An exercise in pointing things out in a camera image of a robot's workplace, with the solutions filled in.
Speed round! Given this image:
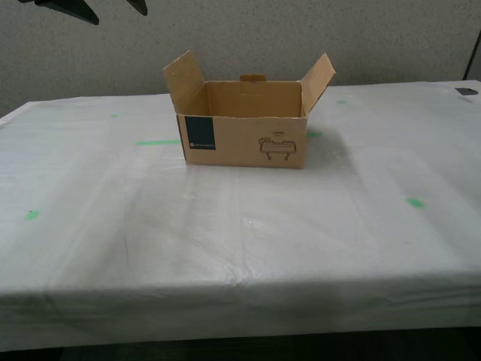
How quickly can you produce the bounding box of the translucent plastic table cover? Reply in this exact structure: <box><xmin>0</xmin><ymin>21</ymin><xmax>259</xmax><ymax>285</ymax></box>
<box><xmin>0</xmin><ymin>80</ymin><xmax>481</xmax><ymax>353</ymax></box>

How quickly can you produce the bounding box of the dark vertical partition edge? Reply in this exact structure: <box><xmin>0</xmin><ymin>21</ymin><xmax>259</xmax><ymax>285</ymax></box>
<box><xmin>463</xmin><ymin>28</ymin><xmax>481</xmax><ymax>81</ymax></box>

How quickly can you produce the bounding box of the cardboard box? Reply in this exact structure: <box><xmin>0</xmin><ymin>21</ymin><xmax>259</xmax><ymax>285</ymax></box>
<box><xmin>162</xmin><ymin>50</ymin><xmax>337</xmax><ymax>169</ymax></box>

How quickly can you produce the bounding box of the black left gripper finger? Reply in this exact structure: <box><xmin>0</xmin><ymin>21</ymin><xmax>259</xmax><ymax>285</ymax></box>
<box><xmin>126</xmin><ymin>0</ymin><xmax>149</xmax><ymax>17</ymax></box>
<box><xmin>17</xmin><ymin>0</ymin><xmax>100</xmax><ymax>26</ymax></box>

